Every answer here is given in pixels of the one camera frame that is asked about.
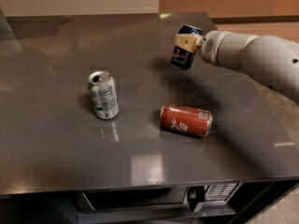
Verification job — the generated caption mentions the blue pepsi can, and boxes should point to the blue pepsi can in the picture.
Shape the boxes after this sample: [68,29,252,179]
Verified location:
[171,24,202,70]

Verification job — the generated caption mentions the red coca-cola can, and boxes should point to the red coca-cola can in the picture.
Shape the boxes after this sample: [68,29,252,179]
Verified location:
[160,104,212,137]

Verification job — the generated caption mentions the silver green soda can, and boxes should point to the silver green soda can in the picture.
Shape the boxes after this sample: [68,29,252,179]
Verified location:
[88,71,119,119]

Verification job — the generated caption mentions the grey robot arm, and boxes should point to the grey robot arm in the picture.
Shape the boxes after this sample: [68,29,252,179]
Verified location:
[171,30,299,104]

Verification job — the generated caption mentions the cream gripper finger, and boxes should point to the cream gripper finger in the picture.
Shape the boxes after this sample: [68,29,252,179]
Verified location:
[175,34,203,53]

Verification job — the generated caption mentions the microwave oven under table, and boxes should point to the microwave oven under table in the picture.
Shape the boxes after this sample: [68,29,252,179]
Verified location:
[77,183,241,213]

